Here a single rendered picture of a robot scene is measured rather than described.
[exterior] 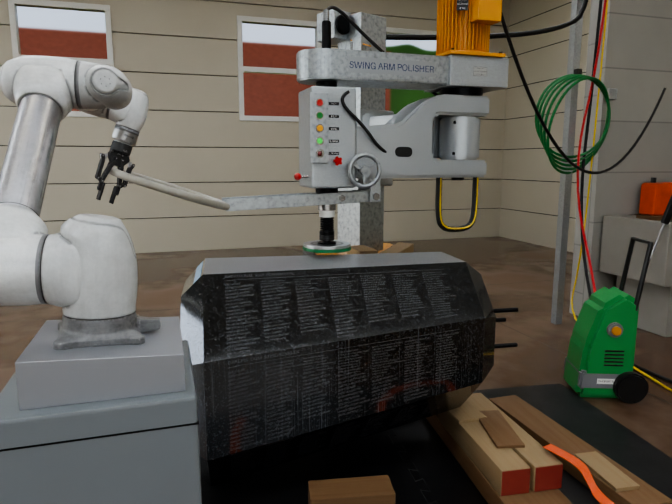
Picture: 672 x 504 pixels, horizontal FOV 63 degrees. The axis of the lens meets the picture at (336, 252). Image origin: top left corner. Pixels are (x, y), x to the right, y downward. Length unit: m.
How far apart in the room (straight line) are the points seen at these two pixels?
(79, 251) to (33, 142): 0.38
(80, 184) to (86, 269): 7.03
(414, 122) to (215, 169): 5.97
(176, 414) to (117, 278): 0.32
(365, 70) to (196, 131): 5.98
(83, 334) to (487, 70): 2.03
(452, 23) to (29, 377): 2.16
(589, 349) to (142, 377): 2.57
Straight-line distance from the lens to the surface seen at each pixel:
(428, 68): 2.55
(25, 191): 1.45
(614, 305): 3.28
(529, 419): 2.85
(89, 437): 1.24
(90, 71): 1.69
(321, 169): 2.33
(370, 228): 3.08
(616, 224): 4.81
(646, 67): 5.19
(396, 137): 2.47
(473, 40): 2.69
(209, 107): 8.28
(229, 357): 1.92
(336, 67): 2.38
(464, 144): 2.64
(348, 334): 2.01
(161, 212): 8.24
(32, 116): 1.61
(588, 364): 3.32
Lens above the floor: 1.28
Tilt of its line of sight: 9 degrees down
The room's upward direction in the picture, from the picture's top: straight up
